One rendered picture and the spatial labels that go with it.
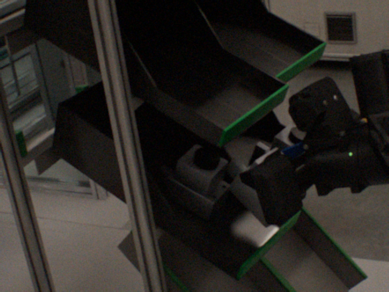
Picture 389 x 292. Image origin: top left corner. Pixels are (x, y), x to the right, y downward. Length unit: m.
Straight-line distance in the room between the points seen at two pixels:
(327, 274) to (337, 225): 2.10
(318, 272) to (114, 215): 0.69
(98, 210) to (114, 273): 0.28
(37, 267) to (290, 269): 0.36
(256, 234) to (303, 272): 0.23
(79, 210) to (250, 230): 0.91
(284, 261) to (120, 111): 0.41
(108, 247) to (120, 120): 0.83
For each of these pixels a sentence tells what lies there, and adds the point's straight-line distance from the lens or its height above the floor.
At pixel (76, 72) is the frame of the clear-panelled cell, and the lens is 1.68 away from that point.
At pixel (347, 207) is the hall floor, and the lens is 3.37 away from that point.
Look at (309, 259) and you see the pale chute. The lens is 1.14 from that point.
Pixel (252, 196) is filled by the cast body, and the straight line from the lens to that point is 0.86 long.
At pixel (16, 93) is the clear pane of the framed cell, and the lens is 1.82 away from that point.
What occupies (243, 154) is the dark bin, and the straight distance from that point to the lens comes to 1.03.
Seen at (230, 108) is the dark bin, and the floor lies 1.36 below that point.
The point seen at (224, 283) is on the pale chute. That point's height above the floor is 1.10.
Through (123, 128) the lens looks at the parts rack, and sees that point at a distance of 0.80.
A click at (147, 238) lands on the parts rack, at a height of 1.24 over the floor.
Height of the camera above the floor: 1.67
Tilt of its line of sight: 24 degrees down
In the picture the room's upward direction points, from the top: 8 degrees counter-clockwise
